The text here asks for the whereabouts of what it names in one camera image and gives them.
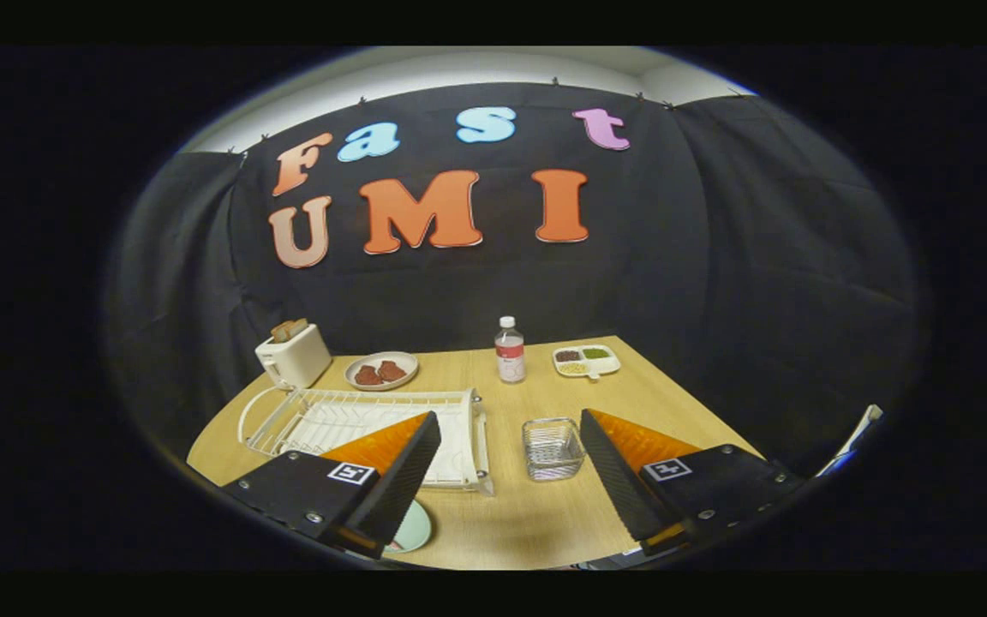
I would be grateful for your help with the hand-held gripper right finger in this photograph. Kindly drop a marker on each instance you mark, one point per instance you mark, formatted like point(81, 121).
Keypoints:
point(618, 480)

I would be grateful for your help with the light green plate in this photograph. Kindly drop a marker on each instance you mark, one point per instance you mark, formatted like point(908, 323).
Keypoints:
point(415, 527)

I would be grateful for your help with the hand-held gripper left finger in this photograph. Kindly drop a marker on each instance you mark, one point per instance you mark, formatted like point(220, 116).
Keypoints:
point(403, 467)

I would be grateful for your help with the beige plate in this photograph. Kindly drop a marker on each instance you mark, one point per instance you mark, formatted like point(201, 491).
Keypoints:
point(403, 362)

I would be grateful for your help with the white toaster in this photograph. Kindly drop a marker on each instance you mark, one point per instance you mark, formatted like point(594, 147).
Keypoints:
point(296, 360)

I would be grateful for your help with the brown meat piece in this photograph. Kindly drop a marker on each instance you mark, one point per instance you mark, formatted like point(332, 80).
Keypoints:
point(391, 371)
point(367, 375)

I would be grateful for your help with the clear bottle with red label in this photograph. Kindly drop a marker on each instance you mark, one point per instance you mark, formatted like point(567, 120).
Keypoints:
point(510, 356)

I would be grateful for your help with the white divided tray with beans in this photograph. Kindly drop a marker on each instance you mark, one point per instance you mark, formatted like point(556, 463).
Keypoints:
point(605, 364)

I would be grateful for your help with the toast slices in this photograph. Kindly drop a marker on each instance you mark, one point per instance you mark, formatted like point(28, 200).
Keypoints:
point(290, 330)

